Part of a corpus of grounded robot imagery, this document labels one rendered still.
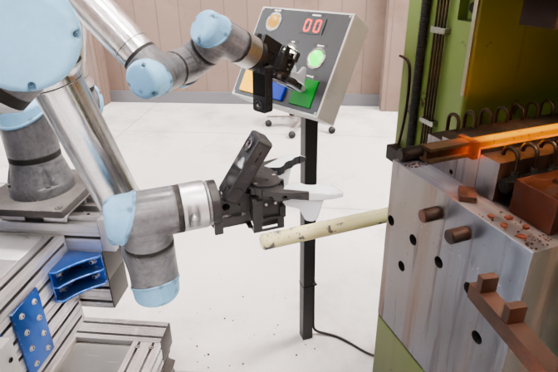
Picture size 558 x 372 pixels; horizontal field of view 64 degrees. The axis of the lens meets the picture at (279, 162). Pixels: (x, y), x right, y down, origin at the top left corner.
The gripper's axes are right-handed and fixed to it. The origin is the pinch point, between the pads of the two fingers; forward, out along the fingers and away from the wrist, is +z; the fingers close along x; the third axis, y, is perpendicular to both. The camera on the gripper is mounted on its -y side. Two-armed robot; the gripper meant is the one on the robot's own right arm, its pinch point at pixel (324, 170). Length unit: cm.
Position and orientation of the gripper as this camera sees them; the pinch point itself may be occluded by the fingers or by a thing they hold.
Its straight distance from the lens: 76.3
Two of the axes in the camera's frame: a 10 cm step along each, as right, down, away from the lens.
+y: 0.1, 9.1, 4.1
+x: 3.5, 3.8, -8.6
